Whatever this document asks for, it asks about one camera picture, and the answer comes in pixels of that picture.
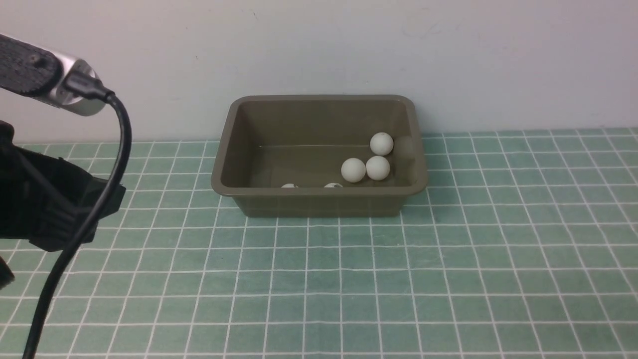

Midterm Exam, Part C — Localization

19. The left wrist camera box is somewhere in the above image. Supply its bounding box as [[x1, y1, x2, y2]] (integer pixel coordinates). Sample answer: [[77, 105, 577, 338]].
[[0, 34, 105, 117]]

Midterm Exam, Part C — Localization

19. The white ping-pong ball logo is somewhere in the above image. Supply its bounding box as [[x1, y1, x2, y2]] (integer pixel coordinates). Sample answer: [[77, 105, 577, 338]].
[[341, 158, 366, 182]]

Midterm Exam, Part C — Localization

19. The olive plastic storage bin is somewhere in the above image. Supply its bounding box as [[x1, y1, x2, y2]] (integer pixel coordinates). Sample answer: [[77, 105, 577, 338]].
[[210, 95, 428, 218]]

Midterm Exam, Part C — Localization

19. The green checked tablecloth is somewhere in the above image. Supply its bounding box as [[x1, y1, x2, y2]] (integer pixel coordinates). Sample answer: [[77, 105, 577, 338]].
[[0, 127, 638, 359]]

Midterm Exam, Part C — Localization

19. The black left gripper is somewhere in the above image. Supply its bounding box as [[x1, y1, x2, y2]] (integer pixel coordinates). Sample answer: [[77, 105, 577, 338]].
[[0, 121, 107, 252]]

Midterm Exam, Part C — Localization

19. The black left camera cable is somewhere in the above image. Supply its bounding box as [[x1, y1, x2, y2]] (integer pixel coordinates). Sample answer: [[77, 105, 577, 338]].
[[22, 75, 133, 359]]

